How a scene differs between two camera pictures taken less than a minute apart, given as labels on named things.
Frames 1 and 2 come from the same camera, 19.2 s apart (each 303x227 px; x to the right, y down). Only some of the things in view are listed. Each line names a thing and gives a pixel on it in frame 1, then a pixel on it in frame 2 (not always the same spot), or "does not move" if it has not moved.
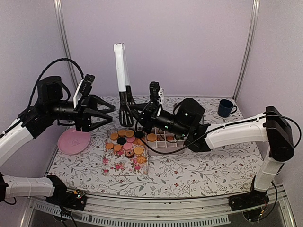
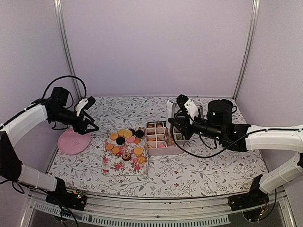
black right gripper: (149, 112) to (185, 130)
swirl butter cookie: (141, 159) does not move
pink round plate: (71, 141) does not move
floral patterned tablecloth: (121, 162) does not move
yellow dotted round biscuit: (151, 137) to (138, 150)
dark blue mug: (225, 108) does not move
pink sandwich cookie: (127, 146) to (131, 140)
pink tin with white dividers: (163, 142) does not move
